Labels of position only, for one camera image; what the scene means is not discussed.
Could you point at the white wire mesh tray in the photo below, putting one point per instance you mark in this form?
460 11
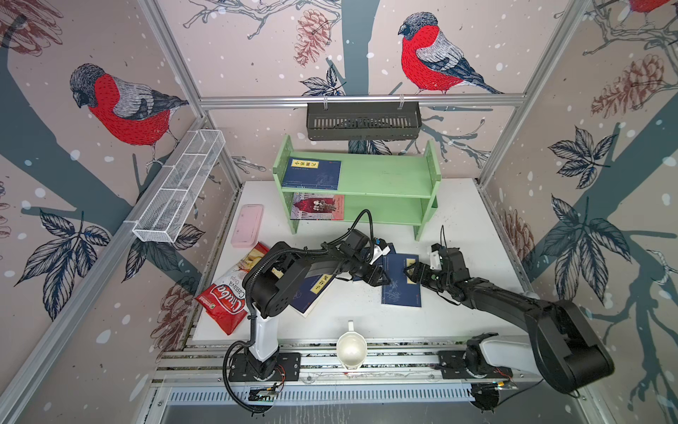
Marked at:
171 205

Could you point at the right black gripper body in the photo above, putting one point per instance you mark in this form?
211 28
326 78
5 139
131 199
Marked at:
440 281

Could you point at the pink red illustrated book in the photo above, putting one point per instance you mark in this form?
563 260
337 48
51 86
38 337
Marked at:
313 207

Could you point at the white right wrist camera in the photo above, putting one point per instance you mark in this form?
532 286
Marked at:
435 257

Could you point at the red snack bag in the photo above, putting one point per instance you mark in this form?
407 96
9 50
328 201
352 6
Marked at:
224 299

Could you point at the aluminium mounting rail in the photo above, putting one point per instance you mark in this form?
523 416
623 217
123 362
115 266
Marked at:
385 363

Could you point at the white ceramic pitcher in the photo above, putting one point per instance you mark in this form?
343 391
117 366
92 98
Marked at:
351 348

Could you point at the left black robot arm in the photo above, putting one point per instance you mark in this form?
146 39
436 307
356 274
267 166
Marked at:
272 284

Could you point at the black hanging slotted basket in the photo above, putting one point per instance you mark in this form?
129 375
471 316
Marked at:
364 121

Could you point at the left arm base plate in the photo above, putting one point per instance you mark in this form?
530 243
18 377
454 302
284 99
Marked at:
245 368

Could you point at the green wooden two-tier shelf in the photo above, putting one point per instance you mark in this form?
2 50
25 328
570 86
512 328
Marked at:
397 189

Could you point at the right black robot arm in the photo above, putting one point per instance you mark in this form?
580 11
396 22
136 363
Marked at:
561 345

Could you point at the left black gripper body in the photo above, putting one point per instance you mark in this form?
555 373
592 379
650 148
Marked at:
360 268

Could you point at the small circuit board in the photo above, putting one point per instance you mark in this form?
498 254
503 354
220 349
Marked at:
262 395

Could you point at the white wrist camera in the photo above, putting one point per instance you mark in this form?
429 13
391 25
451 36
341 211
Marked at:
376 253
435 257

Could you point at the blue book yellow label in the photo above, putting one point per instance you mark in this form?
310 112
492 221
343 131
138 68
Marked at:
312 174
401 292

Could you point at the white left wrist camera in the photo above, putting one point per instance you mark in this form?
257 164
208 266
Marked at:
376 253

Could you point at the pink rectangular case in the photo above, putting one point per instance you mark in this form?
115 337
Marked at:
248 225

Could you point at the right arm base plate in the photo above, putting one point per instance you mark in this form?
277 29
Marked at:
452 365

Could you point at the leftmost blue book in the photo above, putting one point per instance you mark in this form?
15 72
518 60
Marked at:
309 292

